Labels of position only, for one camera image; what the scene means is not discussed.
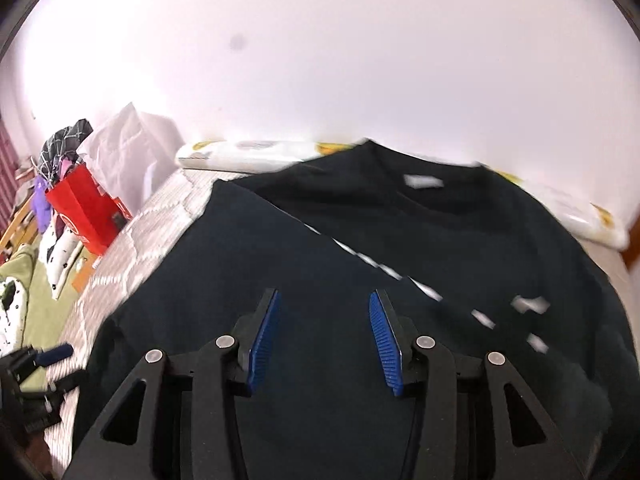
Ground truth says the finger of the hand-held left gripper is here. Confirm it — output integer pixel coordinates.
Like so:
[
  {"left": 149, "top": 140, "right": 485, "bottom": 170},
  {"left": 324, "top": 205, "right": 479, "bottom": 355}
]
[{"left": 30, "top": 343, "right": 75, "bottom": 367}]

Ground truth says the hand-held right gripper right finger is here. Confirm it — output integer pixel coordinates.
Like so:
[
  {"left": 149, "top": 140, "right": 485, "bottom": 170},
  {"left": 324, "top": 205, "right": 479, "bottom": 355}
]
[{"left": 369, "top": 289, "right": 583, "bottom": 480}]

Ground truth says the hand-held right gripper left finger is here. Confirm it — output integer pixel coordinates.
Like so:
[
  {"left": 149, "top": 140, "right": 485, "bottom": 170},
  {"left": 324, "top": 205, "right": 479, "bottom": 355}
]
[{"left": 62, "top": 288, "right": 282, "bottom": 480}]

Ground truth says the black shirt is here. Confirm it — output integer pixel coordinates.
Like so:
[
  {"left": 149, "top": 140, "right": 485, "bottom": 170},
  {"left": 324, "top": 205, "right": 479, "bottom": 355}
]
[{"left": 70, "top": 139, "right": 633, "bottom": 480}]

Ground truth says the green cloth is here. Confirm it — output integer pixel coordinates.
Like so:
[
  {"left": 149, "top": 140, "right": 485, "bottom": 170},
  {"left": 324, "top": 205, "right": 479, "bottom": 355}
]
[{"left": 0, "top": 245, "right": 77, "bottom": 353}]

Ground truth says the white black-dotted cloth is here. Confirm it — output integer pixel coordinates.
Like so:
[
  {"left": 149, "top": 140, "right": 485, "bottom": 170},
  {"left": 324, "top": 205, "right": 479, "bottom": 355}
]
[
  {"left": 0, "top": 280, "right": 30, "bottom": 357},
  {"left": 39, "top": 224, "right": 83, "bottom": 302}
]

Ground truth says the wooden chair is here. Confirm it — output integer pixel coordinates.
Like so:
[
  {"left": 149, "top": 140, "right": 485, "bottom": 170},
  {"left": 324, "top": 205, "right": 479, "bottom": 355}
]
[{"left": 0, "top": 205, "right": 42, "bottom": 263}]

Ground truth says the red paper bag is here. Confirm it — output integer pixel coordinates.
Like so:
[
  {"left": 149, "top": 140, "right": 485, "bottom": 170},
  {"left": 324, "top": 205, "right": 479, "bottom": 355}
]
[{"left": 45, "top": 165, "right": 133, "bottom": 257}]

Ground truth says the purple cloth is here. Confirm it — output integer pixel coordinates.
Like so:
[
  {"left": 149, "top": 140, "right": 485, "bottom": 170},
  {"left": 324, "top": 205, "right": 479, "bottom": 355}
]
[{"left": 32, "top": 175, "right": 55, "bottom": 233}]

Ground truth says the white yellow-print rolled mat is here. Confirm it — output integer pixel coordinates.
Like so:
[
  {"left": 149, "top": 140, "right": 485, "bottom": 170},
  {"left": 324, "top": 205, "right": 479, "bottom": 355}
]
[{"left": 175, "top": 139, "right": 632, "bottom": 251}]

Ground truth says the red striped curtain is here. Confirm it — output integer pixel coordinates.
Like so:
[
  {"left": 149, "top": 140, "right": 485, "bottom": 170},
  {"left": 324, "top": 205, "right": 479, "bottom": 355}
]
[{"left": 0, "top": 120, "right": 22, "bottom": 241}]

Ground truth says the dark checked cloth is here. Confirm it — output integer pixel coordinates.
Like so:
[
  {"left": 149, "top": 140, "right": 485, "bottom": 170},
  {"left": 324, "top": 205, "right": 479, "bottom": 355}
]
[{"left": 39, "top": 119, "right": 95, "bottom": 181}]

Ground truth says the white plastic bag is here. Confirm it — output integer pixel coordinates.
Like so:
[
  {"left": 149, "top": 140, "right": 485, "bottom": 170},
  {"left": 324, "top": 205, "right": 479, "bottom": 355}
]
[{"left": 80, "top": 102, "right": 186, "bottom": 216}]

